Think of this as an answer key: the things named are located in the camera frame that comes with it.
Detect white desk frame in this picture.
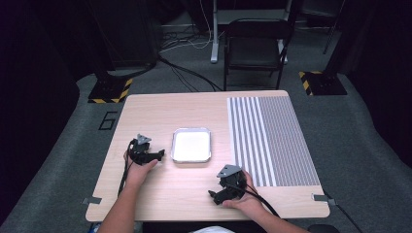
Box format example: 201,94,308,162
209,0,290,64

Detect person's right hand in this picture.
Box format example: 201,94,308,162
223,170,265,221

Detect grey white striped mat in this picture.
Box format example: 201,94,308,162
226,95,322,188

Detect person's clothing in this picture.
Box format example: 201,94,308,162
189,225,235,233

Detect black chair armrest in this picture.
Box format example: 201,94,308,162
306,223,342,233

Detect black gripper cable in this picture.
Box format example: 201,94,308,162
118,139,138,197
226,183,280,217

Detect grey tape tab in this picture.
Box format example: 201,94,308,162
82,196,103,206
311,193,337,207

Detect thick black floor cable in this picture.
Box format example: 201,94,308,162
157,53,223,93

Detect dark cabinet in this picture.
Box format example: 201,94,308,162
91,0,160,71

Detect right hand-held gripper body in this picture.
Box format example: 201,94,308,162
216,164,249,200

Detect blue white object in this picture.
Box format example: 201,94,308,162
87,222,107,233

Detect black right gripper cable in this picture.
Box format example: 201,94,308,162
226,183,280,217

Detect white square tray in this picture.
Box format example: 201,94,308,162
170,127,213,164

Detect thin black table cable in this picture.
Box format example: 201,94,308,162
324,189,365,233

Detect white floor cables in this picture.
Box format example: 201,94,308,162
159,0,225,54

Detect black yellow-striped stand base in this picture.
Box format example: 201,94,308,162
297,70,348,97
87,77,134,105

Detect person's left hand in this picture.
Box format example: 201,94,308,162
123,150,159,188

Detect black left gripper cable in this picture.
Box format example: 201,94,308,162
118,139,138,197

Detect thin black stand leg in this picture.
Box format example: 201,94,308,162
323,0,345,55

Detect black folding chair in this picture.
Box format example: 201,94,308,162
223,17,294,92

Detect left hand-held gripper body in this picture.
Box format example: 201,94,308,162
128,133,159,166

